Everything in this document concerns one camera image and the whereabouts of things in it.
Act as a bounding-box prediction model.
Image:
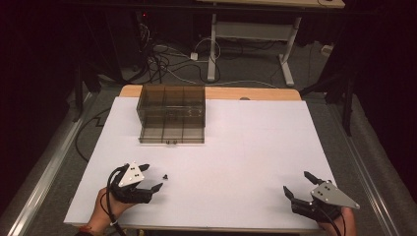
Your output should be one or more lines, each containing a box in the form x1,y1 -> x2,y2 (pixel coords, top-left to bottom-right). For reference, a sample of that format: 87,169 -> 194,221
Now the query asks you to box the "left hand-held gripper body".
107,160 -> 155,205

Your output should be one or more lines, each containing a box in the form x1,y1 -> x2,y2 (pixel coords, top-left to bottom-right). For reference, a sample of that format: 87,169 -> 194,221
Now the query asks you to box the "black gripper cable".
314,203 -> 347,236
99,165 -> 129,236

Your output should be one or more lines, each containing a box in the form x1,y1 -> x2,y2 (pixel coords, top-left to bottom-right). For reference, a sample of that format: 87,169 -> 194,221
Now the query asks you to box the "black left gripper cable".
99,165 -> 129,236

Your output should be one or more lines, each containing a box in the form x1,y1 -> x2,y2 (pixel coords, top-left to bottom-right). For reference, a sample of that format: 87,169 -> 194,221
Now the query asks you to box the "black stand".
299,70 -> 357,137
72,58 -> 102,123

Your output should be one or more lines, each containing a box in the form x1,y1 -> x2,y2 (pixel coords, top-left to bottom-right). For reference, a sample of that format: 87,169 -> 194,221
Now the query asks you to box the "black floor cable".
74,107 -> 113,164

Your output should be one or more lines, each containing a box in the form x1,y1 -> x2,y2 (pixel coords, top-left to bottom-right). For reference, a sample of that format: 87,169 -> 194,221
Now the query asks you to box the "aluminium rail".
327,103 -> 400,236
6,92 -> 95,236

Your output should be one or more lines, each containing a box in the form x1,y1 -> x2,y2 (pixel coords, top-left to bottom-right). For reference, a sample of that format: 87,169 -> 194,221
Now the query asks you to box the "person's left hand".
87,186 -> 139,235

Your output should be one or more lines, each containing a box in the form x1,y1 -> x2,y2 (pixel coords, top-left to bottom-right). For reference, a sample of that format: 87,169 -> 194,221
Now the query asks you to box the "white desk frame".
207,13 -> 303,88

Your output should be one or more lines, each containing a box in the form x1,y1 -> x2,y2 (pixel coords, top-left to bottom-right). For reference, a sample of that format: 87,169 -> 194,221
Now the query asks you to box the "smoky transparent drawer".
138,126 -> 207,146

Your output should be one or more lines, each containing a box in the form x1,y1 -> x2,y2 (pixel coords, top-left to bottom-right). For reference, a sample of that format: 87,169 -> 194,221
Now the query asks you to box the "white floor cable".
161,67 -> 278,89

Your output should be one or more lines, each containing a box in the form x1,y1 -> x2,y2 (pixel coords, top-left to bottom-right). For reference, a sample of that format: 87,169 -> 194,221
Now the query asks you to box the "person's right hand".
316,206 -> 358,236

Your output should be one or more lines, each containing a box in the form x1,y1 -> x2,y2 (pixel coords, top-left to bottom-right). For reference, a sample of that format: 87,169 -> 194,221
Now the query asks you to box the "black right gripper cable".
314,203 -> 347,236

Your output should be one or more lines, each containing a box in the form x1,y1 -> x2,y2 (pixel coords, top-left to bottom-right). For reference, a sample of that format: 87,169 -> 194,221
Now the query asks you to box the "tangle of black cables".
129,19 -> 212,86

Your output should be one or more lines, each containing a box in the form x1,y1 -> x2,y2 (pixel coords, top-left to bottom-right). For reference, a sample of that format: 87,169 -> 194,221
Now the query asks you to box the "white table board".
63,96 -> 337,231

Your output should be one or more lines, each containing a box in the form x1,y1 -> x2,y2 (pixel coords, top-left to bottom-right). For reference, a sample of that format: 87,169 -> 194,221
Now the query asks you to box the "smoky transparent storage box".
136,84 -> 207,145

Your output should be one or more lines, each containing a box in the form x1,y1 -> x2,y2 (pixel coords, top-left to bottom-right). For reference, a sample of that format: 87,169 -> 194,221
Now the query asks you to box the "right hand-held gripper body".
289,180 -> 361,224

